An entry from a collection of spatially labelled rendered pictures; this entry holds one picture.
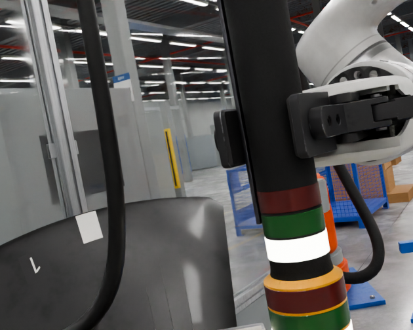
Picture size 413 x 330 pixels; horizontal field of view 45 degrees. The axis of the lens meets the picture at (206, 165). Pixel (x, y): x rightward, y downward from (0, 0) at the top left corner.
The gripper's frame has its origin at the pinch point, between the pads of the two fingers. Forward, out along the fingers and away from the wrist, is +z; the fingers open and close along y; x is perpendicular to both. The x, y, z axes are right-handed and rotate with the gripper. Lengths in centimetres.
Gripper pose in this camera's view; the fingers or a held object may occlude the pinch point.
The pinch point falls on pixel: (275, 130)
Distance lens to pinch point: 27.5
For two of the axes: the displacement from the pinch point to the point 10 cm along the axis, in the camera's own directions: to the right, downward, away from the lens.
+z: -5.7, 1.4, -8.1
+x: -1.7, -9.8, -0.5
